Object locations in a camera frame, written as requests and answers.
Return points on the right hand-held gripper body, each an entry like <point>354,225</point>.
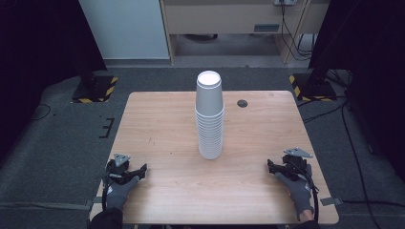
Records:
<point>296,165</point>

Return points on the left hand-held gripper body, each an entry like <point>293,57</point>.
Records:
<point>119,167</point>

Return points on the stack of white paper cups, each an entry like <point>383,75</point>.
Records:
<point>210,140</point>

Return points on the grey tape strip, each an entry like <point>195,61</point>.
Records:
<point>94,202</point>
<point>331,201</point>

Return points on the dark round table grommet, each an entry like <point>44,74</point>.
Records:
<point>242,103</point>

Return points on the striped black stand base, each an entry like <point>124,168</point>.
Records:
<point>95,89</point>
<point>313,89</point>

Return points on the black curtain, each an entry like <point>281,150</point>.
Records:
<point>38,63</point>
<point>372,70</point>

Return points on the white cabinet panel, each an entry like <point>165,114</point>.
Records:
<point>127,28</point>

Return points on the light wooden desk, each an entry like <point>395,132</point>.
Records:
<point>223,19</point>

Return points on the white power strip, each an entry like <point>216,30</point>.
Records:
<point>285,2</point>

